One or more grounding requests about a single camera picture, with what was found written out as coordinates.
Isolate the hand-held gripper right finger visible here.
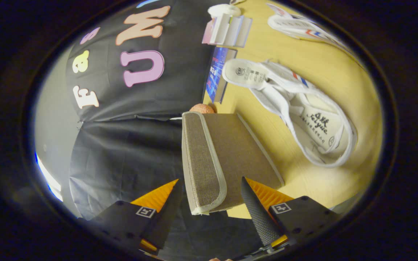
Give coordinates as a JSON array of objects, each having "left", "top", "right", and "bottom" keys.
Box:
[{"left": 241, "top": 177, "right": 340, "bottom": 254}]

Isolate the green-edged white book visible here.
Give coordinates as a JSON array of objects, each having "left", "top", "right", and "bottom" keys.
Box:
[{"left": 227, "top": 15, "right": 244, "bottom": 47}]

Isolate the pink cover book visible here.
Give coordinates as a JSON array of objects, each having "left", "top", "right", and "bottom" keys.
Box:
[{"left": 202, "top": 14, "right": 230, "bottom": 45}]

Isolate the lavender cover book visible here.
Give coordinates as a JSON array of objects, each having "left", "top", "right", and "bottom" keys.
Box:
[{"left": 236, "top": 16, "right": 253, "bottom": 48}]

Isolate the white knobbly oval object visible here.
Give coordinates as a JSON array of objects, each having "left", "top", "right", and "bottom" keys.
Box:
[{"left": 208, "top": 4, "right": 242, "bottom": 18}]

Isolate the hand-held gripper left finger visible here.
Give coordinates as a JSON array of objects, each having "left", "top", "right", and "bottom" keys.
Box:
[{"left": 86, "top": 179, "right": 183, "bottom": 254}]

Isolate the white canvas shoe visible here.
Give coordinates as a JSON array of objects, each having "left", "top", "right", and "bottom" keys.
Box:
[
  {"left": 222, "top": 59, "right": 357, "bottom": 168},
  {"left": 266, "top": 3, "right": 365, "bottom": 69}
]

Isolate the blue printed book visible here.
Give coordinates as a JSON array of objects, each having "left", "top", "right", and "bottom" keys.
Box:
[{"left": 205, "top": 46, "right": 238, "bottom": 104}]

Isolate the black backdrop cloth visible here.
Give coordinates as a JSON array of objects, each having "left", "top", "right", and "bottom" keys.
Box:
[{"left": 66, "top": 0, "right": 267, "bottom": 260}]

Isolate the brown fabric storage box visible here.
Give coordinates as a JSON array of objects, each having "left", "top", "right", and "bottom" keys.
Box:
[{"left": 181, "top": 111, "right": 285, "bottom": 216}]

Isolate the orange rough oval object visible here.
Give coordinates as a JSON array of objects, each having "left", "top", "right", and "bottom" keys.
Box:
[{"left": 189, "top": 103, "right": 217, "bottom": 114}]

